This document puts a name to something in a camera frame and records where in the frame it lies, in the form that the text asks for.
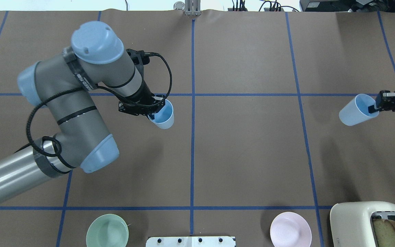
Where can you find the black device at table edge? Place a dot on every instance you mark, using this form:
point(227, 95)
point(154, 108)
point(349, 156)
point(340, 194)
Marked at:
point(347, 5)

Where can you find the brown bread slice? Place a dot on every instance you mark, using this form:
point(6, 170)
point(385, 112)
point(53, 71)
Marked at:
point(384, 231)

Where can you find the pink plastic bowl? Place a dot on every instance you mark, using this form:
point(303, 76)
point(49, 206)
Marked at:
point(289, 229)

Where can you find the green plastic bowl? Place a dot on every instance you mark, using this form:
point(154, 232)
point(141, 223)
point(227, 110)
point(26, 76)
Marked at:
point(109, 230)

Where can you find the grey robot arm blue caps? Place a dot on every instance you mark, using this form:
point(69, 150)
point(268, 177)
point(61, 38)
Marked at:
point(67, 113)

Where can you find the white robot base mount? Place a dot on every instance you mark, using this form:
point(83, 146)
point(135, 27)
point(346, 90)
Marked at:
point(192, 241)

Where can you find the cream white toaster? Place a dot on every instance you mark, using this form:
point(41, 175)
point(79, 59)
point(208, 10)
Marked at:
point(351, 223)

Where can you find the silver camera pole clamp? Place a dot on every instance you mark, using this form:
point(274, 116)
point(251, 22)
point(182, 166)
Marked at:
point(190, 7)

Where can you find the light blue cup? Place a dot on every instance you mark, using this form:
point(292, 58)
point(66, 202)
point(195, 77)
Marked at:
point(164, 119)
point(357, 110)

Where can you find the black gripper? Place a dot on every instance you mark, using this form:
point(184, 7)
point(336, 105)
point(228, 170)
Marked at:
point(145, 93)

